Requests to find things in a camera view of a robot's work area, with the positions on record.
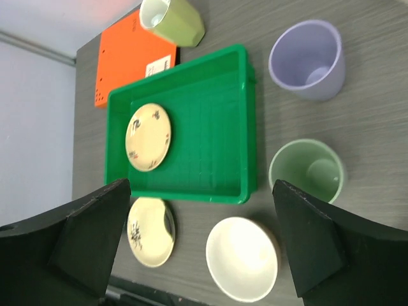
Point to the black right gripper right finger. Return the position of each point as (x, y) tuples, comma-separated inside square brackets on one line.
[(339, 258)]

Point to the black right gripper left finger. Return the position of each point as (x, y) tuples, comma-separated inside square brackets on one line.
[(64, 256)]

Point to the cream plate with black mark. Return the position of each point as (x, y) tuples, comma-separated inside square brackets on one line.
[(151, 231)]

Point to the white bowl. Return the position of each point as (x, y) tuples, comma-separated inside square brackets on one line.
[(243, 258)]

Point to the light green cup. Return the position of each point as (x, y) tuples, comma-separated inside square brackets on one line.
[(311, 166)]

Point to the green plastic bin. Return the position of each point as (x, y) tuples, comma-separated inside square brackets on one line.
[(211, 103)]

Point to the cream floral plate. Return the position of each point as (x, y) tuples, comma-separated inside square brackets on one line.
[(148, 137)]

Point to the lavender cup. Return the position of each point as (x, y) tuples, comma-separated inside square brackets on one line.
[(308, 60)]

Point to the orange notebook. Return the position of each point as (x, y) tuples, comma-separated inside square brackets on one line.
[(128, 53)]

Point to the olive green mug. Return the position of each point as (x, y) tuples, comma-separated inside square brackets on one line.
[(176, 21)]

